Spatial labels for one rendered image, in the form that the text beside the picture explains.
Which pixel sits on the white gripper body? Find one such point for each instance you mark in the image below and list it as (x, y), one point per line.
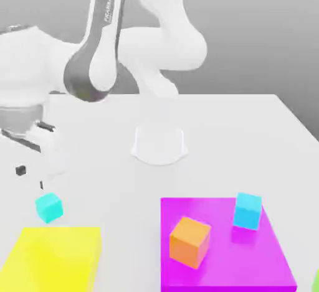
(30, 151)

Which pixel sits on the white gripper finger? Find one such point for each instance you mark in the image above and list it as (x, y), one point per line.
(20, 170)
(41, 185)

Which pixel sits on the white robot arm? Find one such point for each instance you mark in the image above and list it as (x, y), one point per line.
(174, 48)

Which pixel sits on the small teal cube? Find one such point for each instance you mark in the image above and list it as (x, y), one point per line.
(48, 208)

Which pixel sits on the small orange cube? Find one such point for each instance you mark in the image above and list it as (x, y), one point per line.
(189, 243)

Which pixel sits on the small blue cube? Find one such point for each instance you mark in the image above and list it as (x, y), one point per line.
(247, 212)

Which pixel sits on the large yellow box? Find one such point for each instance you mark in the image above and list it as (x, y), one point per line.
(52, 259)

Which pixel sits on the large magenta box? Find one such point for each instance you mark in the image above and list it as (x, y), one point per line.
(231, 259)

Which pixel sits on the large green box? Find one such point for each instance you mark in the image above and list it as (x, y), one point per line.
(316, 282)

